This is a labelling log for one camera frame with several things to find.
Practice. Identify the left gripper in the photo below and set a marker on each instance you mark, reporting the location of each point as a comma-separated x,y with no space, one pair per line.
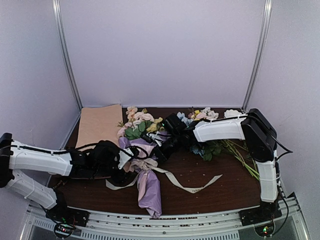
123,176

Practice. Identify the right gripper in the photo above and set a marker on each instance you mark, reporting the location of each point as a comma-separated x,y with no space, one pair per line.
163,156

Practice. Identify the beige ribbon strip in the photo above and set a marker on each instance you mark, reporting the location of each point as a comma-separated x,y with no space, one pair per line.
170,177

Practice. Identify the yellow rose stem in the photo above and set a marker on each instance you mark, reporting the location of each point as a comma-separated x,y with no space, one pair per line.
156,126

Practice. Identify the purple pink wrapping paper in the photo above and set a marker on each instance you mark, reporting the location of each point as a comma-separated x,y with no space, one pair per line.
148,184

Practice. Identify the pink rose stem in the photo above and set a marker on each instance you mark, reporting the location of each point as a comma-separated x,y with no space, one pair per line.
137,123

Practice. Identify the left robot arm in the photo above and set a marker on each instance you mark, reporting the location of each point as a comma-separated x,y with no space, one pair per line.
19,164

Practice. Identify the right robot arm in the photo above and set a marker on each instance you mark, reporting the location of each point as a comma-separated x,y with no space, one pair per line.
250,137

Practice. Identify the blue hydrangea flower stem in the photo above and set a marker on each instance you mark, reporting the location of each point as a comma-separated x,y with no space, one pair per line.
195,148

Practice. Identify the small yellow flower spray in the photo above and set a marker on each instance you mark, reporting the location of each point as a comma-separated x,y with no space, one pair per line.
215,148

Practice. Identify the beige wrapping paper stack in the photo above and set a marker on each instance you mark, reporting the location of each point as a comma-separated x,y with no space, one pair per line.
99,123

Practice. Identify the white fluted dish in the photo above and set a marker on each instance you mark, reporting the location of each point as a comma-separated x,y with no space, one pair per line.
230,113

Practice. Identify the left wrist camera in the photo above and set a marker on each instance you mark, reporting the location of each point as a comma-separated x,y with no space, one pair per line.
126,155

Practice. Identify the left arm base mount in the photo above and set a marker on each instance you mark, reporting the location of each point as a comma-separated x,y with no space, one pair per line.
66,221

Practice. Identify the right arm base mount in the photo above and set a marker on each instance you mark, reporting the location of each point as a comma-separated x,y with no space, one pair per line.
262,219

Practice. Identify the front aluminium rail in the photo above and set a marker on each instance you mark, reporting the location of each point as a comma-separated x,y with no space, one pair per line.
225,225

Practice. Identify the left aluminium frame post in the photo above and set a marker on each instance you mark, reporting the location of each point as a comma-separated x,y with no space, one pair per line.
65,53

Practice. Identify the aluminium frame post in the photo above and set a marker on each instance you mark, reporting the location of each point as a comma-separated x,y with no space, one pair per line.
65,53
264,30

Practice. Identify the right aluminium frame post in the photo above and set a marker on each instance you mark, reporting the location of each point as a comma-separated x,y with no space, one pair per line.
264,30

